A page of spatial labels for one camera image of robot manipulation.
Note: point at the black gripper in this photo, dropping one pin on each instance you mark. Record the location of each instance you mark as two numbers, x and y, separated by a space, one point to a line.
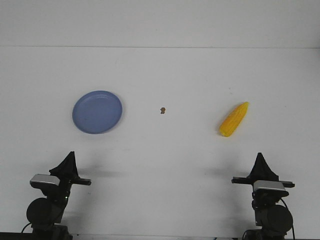
262 171
68 175

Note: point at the yellow corn cob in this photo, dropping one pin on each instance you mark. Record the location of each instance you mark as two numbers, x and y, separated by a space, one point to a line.
233 120

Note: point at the blue round plate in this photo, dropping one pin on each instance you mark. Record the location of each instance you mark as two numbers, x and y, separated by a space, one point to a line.
97 112

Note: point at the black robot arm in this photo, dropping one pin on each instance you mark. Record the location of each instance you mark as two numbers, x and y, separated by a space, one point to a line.
45 213
271 212

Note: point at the small brown table stain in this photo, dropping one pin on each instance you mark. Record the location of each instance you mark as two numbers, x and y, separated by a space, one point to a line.
162 110

